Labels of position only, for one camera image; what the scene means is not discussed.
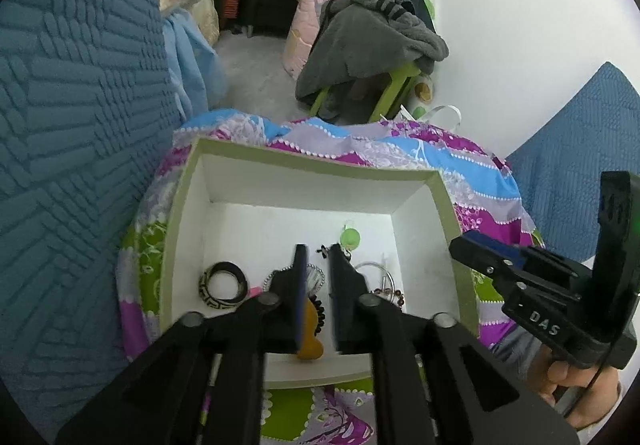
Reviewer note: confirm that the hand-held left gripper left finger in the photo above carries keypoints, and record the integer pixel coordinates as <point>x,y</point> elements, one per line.
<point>299,305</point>

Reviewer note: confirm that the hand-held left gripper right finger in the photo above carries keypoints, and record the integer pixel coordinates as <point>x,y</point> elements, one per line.
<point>336,305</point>

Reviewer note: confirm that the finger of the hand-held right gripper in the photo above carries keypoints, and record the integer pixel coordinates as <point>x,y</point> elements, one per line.
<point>475,256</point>
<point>497,246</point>

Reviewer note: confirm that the orange pendant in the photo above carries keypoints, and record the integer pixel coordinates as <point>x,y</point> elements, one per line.
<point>312,332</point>

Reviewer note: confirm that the pink flower hair clip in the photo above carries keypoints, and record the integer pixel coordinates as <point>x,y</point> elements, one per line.
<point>255,292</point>

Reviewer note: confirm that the thin silver bangle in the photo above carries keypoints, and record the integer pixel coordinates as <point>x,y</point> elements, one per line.
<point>372,266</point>

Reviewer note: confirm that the green disc earring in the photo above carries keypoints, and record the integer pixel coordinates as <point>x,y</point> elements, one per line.
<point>351,237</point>

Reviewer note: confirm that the pale green cardboard box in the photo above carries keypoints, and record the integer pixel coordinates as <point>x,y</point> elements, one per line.
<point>300,185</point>

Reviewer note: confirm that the person's right hand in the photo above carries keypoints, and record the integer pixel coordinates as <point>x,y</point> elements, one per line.
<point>585,392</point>

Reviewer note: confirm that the black patterned bangle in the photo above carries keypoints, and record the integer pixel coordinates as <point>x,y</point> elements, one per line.
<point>212,297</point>

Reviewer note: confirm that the colourful floral cloth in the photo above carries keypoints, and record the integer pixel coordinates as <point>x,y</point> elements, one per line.
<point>440,145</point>

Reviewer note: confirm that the white ribbon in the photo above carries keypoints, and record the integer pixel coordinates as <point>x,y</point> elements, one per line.
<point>440,112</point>

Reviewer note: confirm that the printed green orange cloth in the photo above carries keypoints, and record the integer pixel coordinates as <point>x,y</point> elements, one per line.
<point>424,85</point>

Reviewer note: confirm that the green stool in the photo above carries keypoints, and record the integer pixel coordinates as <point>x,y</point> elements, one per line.
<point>395,80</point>

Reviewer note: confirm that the grey fleece blanket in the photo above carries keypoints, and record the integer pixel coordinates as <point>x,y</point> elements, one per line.
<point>365,40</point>

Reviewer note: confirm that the light blue cloth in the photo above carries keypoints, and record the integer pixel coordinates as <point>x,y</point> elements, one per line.
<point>195,65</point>

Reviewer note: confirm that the pink quilt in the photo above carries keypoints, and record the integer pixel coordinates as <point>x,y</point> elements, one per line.
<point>305,25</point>

